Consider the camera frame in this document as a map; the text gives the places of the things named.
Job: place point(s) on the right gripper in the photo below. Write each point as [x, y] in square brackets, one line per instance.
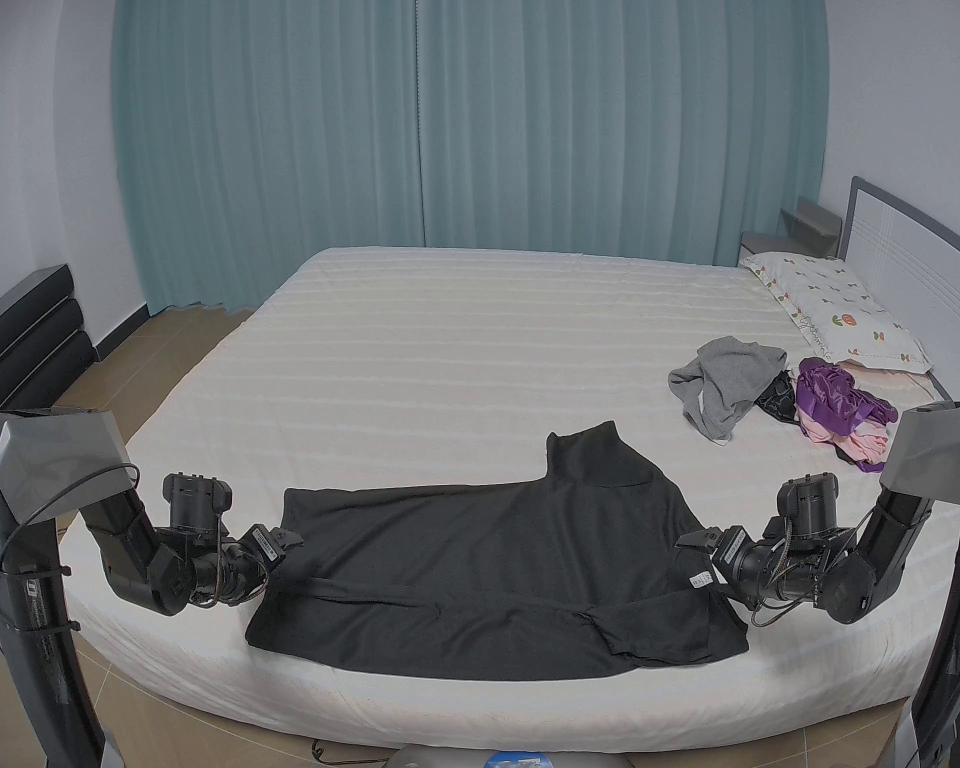
[739, 562]

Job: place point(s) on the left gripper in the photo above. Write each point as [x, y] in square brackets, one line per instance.
[262, 551]

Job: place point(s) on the black T-shirt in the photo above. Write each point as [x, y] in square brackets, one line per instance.
[487, 540]

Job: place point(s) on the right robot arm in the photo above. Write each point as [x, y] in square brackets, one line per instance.
[862, 577]

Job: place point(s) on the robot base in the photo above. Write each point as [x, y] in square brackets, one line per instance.
[450, 759]

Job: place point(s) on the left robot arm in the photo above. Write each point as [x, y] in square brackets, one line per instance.
[135, 555]

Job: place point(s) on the bed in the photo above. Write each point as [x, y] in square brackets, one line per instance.
[487, 337]

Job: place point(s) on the black patterned garment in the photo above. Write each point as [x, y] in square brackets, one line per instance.
[776, 397]

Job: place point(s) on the grey garment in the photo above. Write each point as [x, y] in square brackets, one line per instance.
[727, 375]

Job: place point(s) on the pink garment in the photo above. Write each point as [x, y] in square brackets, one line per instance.
[862, 446]

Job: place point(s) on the purple satin garment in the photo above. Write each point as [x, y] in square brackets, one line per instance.
[832, 390]

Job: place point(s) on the white printed pillow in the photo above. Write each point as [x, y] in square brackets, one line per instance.
[832, 300]

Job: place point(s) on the grey bedside table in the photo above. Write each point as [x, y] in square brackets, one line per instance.
[810, 217]

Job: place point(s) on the blue-green curtain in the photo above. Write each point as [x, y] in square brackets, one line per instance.
[262, 150]
[600, 112]

